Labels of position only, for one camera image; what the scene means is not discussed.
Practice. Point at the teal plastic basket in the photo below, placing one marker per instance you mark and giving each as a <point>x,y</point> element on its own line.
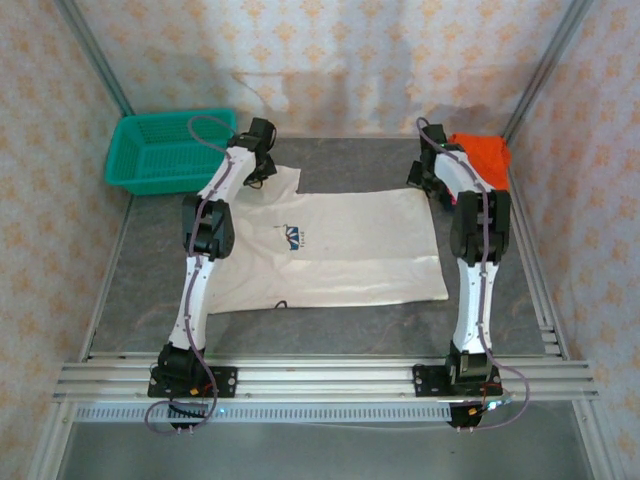
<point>150,150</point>

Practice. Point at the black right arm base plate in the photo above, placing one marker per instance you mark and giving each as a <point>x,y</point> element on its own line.
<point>425,382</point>

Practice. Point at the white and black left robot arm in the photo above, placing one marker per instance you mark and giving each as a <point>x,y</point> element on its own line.
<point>202,295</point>

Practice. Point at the aluminium frame post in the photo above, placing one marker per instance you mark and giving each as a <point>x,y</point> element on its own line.
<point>99,60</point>
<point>547,60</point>

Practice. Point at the pink t-shirt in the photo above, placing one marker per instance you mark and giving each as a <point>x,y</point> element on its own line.
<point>449,199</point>

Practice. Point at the aluminium frame rail beam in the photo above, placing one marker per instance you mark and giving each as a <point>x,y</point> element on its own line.
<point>325,380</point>

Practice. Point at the orange t-shirt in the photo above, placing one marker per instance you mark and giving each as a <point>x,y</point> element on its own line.
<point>487,155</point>

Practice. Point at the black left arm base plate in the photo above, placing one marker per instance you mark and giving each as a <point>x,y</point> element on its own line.
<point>227,382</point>

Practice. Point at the aluminium frame leg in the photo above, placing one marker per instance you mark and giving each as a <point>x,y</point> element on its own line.
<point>52,440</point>
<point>595,440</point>

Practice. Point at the white printed t-shirt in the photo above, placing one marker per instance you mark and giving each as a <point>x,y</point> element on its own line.
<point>350,235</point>

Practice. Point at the aluminium frame side rail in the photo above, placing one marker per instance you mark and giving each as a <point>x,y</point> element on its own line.
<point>542,300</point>
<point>108,280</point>

